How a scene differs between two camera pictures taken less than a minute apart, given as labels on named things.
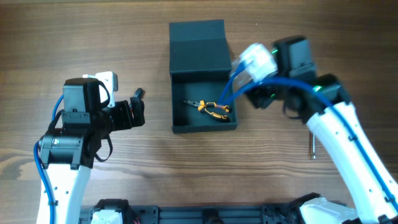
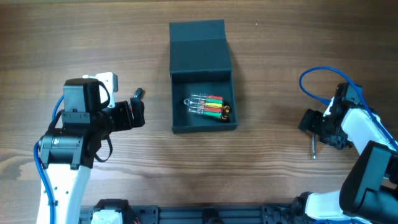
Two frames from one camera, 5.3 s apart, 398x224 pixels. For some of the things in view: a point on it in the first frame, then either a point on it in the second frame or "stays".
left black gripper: (134, 111) stays
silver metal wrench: (314, 157) stays
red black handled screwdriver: (138, 93) stays
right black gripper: (259, 99) to (310, 121)
